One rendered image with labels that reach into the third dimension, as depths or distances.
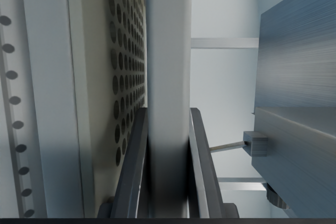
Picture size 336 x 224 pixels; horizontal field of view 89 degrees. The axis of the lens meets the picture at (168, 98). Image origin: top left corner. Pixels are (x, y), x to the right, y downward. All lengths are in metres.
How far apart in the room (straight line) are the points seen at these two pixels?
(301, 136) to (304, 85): 0.33
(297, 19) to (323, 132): 0.43
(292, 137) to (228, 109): 3.41
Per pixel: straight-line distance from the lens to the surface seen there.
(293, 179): 0.26
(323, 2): 0.56
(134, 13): 0.22
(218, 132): 3.59
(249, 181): 1.45
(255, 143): 0.29
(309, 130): 0.23
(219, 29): 4.03
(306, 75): 0.55
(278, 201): 0.31
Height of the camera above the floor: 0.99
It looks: level
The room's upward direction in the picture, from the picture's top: 90 degrees clockwise
